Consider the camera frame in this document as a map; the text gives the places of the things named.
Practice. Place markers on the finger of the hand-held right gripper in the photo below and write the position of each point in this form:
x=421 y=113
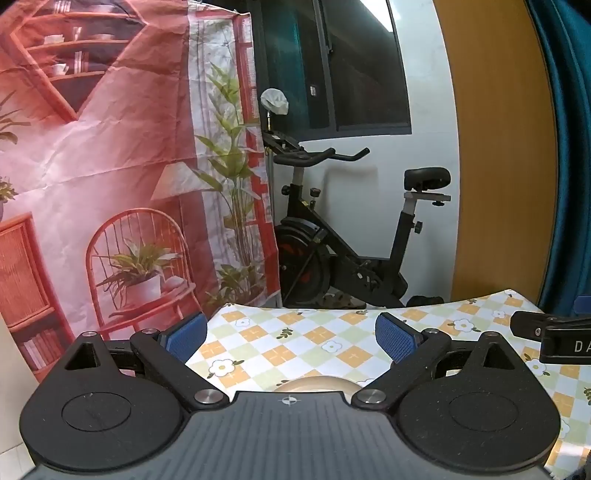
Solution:
x=568 y=346

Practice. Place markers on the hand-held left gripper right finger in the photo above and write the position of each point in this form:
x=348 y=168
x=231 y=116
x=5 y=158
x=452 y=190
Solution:
x=395 y=341

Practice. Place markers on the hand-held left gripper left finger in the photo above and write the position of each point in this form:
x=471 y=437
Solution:
x=187 y=339

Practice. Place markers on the beige plate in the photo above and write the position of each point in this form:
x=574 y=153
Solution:
x=314 y=384

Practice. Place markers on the black exercise bike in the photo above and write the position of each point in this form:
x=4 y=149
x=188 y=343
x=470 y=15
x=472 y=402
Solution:
x=351 y=272

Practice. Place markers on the teal curtain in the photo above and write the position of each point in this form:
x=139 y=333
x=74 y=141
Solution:
x=575 y=161

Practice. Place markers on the wooden door panel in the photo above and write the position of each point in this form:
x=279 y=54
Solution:
x=498 y=161

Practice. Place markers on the printed room backdrop cloth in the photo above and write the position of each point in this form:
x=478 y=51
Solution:
x=115 y=138

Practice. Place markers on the white cloth cap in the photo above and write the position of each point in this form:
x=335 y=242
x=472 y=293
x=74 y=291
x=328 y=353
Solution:
x=274 y=101

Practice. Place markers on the dark window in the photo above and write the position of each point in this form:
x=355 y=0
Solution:
x=360 y=69

